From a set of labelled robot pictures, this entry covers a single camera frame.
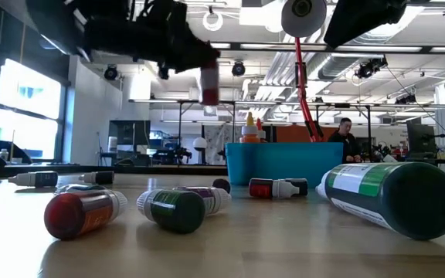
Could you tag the orange-capped red bottle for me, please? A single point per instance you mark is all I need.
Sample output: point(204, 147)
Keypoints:
point(209, 87)

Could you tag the large window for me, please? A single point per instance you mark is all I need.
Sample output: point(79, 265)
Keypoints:
point(29, 89)

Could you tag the black background cabinet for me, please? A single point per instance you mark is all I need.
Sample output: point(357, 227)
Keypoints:
point(130, 135)

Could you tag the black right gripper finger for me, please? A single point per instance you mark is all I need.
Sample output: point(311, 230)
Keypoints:
point(357, 19)

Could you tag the black aluminium table frame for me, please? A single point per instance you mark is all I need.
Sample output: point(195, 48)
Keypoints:
point(130, 170)

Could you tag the yellow-capped orange coloring bottle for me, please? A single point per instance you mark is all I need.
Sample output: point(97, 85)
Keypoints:
point(249, 133)

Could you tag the small dark dropper bottle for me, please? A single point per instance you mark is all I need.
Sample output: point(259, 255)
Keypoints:
point(222, 185)

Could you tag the small purple dropper bottle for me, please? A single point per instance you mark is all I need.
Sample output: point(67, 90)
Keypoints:
point(215, 197)

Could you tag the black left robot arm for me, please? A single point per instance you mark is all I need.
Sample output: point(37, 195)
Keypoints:
point(99, 34)

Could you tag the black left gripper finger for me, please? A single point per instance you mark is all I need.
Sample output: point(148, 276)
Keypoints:
point(195, 52)

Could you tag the small black dropper bottle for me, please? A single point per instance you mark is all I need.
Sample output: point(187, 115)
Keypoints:
point(100, 177)
point(301, 186)
point(37, 178)

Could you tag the person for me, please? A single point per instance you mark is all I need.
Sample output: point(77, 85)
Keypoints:
point(346, 141)

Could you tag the black ceiling-mounted device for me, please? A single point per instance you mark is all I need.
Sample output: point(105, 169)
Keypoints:
point(369, 68)

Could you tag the red-capped dark red bottle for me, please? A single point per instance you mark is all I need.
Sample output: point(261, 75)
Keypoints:
point(262, 133)

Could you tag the red desk lamp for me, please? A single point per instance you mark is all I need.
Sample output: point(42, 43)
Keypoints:
point(303, 19)

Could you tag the black background monitor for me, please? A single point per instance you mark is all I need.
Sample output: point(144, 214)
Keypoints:
point(421, 137)

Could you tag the white globe lamp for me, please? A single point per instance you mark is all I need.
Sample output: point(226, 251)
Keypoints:
point(199, 144)

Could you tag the teal plastic bin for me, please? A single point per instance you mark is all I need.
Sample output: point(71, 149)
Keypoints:
point(284, 164)

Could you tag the black ceiling spotlight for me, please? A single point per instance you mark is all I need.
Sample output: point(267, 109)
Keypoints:
point(111, 72)
point(163, 72)
point(238, 68)

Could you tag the small green dropper bottle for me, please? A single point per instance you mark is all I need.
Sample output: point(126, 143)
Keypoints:
point(172, 210)

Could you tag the small red dropper bottle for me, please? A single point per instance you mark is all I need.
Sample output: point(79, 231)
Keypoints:
point(265, 188)
point(79, 212)

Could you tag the large green coloring bottle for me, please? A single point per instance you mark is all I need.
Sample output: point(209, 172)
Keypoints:
point(400, 197)

